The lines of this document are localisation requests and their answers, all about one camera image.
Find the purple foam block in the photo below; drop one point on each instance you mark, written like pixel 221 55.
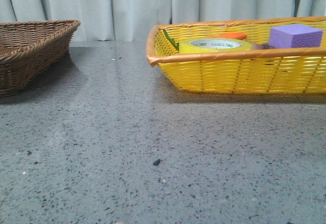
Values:
pixel 295 36

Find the brown wicker basket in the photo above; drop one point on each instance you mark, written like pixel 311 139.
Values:
pixel 28 48

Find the yellow woven plastic basket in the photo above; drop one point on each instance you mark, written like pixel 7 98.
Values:
pixel 267 71

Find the brown object in basket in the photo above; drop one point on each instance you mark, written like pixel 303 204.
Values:
pixel 264 46

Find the small black debris piece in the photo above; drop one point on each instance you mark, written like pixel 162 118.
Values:
pixel 156 162

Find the yellow tape roll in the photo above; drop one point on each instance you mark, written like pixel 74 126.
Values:
pixel 213 45

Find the orange toy carrot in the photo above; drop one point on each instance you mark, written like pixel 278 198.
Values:
pixel 240 36

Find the white curtain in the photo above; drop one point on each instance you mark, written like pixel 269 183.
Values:
pixel 131 20

